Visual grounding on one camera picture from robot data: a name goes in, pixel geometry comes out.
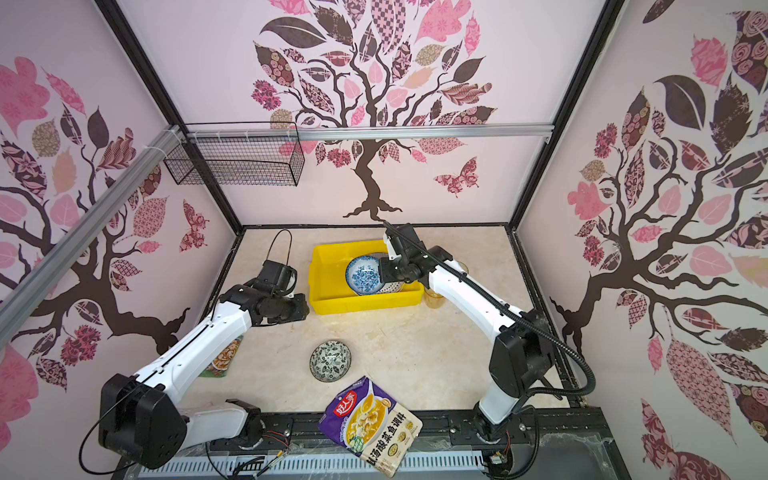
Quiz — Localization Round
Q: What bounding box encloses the blue floral bowl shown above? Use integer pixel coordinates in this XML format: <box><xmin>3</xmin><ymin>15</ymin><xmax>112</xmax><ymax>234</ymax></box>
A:
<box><xmin>345</xmin><ymin>255</ymin><xmax>384</xmax><ymax>296</ymax></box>

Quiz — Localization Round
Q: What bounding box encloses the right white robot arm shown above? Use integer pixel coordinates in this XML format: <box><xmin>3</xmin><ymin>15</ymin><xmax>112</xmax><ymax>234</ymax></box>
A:
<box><xmin>379</xmin><ymin>224</ymin><xmax>554</xmax><ymax>427</ymax></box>

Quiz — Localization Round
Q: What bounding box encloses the white vent grille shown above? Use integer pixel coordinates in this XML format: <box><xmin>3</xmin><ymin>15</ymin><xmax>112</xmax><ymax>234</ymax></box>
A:
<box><xmin>127</xmin><ymin>451</ymin><xmax>485</xmax><ymax>479</ymax></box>

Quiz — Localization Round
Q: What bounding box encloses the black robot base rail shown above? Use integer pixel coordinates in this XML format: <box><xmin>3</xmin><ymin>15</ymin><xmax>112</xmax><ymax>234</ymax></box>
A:
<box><xmin>114</xmin><ymin>407</ymin><xmax>630</xmax><ymax>479</ymax></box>

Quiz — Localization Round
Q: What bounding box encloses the yellow translucent cup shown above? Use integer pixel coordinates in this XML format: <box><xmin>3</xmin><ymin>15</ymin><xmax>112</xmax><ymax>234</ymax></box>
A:
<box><xmin>423</xmin><ymin>289</ymin><xmax>446</xmax><ymax>309</ymax></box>

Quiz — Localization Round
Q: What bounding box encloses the yellow dotted plate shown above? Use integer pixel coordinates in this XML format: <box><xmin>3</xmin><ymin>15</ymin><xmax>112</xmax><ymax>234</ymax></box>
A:
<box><xmin>377</xmin><ymin>282</ymin><xmax>404</xmax><ymax>294</ymax></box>

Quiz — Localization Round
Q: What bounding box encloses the yellow plastic bin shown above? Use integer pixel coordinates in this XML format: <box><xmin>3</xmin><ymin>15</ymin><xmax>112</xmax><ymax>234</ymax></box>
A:
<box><xmin>309</xmin><ymin>240</ymin><xmax>424</xmax><ymax>315</ymax></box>

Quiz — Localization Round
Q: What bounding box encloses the aluminium rail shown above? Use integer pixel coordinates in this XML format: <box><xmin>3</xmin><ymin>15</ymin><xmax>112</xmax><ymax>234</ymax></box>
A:
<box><xmin>186</xmin><ymin>123</ymin><xmax>554</xmax><ymax>141</ymax></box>
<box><xmin>1</xmin><ymin>125</ymin><xmax>183</xmax><ymax>345</ymax></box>

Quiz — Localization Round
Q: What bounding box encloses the green patterned bowl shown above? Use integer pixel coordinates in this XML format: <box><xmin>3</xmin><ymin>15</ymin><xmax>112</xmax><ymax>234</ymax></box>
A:
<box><xmin>309</xmin><ymin>340</ymin><xmax>352</xmax><ymax>383</ymax></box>

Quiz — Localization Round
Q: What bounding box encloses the purple seasoning packet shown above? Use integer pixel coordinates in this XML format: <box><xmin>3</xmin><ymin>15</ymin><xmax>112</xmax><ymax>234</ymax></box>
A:
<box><xmin>318</xmin><ymin>376</ymin><xmax>423</xmax><ymax>479</ymax></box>

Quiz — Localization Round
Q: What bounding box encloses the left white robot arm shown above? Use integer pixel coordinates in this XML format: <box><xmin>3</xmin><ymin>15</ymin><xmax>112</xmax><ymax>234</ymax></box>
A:
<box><xmin>93</xmin><ymin>260</ymin><xmax>309</xmax><ymax>469</ymax></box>

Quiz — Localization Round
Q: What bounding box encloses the black wire basket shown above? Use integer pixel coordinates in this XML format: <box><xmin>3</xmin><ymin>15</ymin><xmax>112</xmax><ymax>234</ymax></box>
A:
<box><xmin>164</xmin><ymin>120</ymin><xmax>305</xmax><ymax>187</ymax></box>

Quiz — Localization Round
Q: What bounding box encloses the aluminium rail back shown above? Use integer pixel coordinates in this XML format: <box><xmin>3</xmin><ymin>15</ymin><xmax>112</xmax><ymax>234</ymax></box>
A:
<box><xmin>186</xmin><ymin>123</ymin><xmax>554</xmax><ymax>141</ymax></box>

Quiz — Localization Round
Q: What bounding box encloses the black corrugated cable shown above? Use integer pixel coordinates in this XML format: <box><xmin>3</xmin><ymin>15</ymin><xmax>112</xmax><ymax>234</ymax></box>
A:
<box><xmin>383</xmin><ymin>221</ymin><xmax>597</xmax><ymax>398</ymax></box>

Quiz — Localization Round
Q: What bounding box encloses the aluminium rail left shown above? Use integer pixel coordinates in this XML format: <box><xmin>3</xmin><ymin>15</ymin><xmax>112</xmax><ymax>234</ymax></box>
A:
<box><xmin>1</xmin><ymin>125</ymin><xmax>183</xmax><ymax>345</ymax></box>

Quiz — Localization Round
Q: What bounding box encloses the green food packet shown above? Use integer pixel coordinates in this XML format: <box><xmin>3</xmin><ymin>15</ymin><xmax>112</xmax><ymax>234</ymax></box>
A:
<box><xmin>200</xmin><ymin>335</ymin><xmax>243</xmax><ymax>378</ymax></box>

